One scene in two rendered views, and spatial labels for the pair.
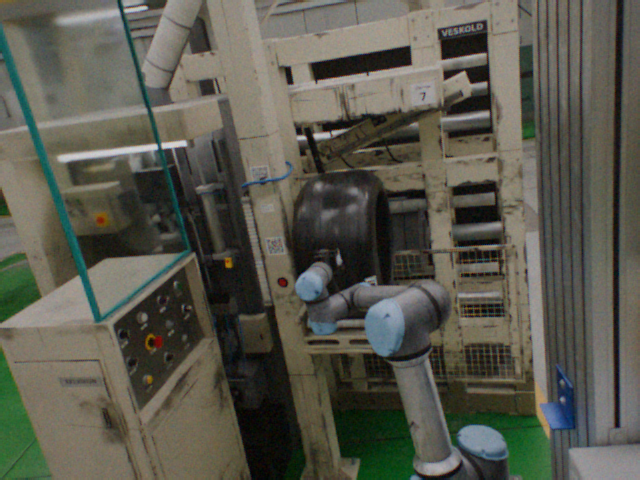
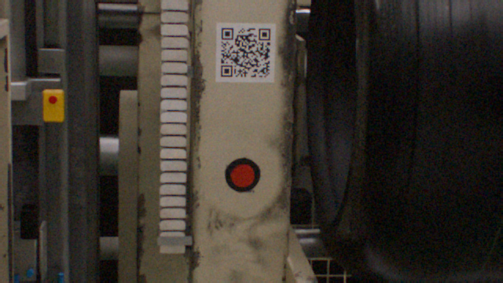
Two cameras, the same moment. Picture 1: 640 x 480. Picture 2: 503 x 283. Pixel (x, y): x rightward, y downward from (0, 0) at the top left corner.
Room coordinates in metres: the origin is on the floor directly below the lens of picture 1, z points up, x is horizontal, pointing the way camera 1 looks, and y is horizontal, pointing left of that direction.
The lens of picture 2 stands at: (0.78, 0.72, 1.37)
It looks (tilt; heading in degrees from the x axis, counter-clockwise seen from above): 11 degrees down; 338
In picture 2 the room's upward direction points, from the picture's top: 1 degrees clockwise
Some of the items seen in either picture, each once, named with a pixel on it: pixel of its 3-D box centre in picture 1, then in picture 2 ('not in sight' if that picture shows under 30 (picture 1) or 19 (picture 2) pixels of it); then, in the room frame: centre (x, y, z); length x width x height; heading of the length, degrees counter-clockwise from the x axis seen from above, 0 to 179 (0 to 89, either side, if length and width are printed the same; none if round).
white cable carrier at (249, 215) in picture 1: (260, 251); (177, 71); (2.09, 0.30, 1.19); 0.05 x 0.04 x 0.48; 164
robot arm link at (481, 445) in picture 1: (481, 458); not in sight; (1.11, -0.28, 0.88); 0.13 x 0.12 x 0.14; 121
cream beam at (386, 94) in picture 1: (367, 96); not in sight; (2.29, -0.25, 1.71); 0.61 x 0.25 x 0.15; 74
